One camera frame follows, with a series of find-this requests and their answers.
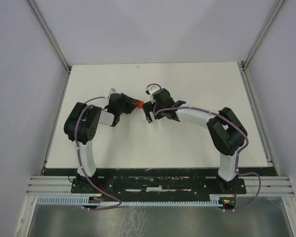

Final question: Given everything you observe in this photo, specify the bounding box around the orange round charging case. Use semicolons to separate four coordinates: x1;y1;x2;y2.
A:
136;101;144;109

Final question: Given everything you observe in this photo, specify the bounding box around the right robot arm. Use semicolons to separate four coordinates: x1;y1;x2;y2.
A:
126;88;249;193

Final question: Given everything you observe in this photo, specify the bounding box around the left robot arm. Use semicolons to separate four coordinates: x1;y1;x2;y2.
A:
64;93;141;193

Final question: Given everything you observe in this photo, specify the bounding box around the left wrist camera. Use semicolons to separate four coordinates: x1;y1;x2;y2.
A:
106;88;116;99

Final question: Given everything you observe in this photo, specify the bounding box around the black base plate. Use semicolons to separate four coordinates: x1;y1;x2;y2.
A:
71;168;247;197

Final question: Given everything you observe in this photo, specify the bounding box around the left aluminium frame post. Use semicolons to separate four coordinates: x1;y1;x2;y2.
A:
26;0;71;72

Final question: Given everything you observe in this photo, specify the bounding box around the aluminium frame post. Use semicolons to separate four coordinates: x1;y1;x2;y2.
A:
26;0;71;72
241;0;287;71

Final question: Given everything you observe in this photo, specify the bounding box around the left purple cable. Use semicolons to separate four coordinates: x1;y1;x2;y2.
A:
74;96;123;212

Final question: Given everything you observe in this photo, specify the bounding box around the right aluminium frame post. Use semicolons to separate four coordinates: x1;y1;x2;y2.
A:
241;0;287;71

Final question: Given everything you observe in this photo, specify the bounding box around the white cable duct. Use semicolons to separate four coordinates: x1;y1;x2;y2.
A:
36;194;224;206

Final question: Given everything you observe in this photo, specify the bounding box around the front aluminium rail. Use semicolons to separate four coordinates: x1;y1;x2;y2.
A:
26;176;294;197

